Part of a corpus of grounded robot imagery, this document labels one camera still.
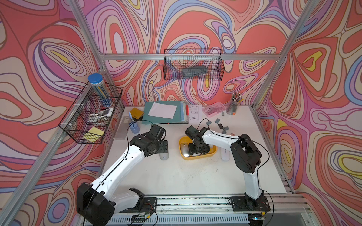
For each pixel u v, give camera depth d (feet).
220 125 3.52
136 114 3.52
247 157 1.69
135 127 3.23
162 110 3.84
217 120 3.64
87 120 2.44
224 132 3.40
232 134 3.37
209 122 3.63
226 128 3.44
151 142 1.80
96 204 1.23
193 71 2.90
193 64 3.20
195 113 3.77
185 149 3.03
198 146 2.60
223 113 3.77
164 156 2.90
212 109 3.87
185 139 3.08
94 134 2.07
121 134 3.43
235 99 3.34
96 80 2.29
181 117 3.65
